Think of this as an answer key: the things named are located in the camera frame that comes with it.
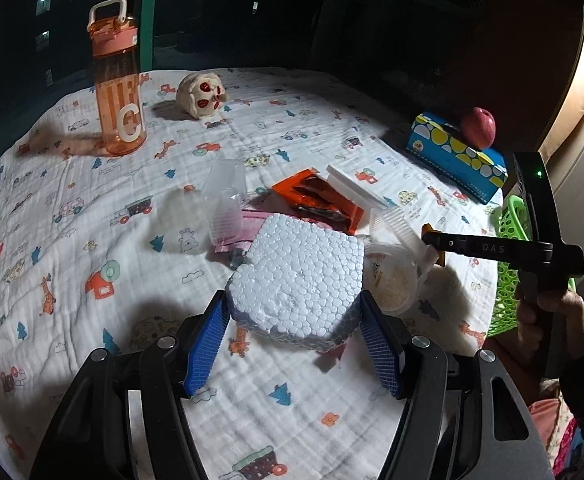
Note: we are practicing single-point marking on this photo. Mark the orange plastic water bottle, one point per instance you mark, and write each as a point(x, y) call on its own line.
point(119, 110)

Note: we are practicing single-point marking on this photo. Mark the pink packet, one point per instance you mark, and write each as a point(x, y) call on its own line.
point(254, 216)

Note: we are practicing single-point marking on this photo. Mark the white printed blanket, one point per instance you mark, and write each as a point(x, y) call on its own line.
point(121, 240)

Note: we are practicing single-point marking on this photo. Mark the clear ribbed plastic piece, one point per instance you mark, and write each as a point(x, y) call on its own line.
point(394, 225)

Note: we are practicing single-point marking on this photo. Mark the red apple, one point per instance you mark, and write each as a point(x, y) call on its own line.
point(478, 127)

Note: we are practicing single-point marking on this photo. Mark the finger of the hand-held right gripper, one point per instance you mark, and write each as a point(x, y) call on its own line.
point(487, 249)

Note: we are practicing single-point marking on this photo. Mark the floral patterned cloth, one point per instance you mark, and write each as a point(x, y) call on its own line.
point(552, 425)

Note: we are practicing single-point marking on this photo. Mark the person's right hand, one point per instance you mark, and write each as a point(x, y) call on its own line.
point(569, 320)

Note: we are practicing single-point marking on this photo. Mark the blue patterned tissue box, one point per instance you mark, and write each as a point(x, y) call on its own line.
point(452, 155)

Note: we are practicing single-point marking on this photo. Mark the green window frame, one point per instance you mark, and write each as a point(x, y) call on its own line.
point(146, 20)

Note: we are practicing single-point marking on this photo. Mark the orange snack packet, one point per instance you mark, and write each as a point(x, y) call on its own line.
point(317, 195)

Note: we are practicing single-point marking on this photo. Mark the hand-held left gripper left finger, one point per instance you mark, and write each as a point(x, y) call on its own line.
point(206, 345)

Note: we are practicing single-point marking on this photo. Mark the clear plastic cup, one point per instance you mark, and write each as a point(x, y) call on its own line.
point(224, 185)

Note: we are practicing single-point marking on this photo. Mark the white styrofoam block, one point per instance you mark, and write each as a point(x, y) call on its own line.
point(297, 270)

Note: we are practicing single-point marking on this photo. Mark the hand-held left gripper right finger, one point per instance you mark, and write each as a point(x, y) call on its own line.
point(379, 345)

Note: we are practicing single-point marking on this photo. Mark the green plastic mesh basket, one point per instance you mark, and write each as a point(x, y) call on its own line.
point(507, 280)

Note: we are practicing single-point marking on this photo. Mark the round clear plastic container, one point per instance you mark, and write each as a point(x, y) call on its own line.
point(397, 280)

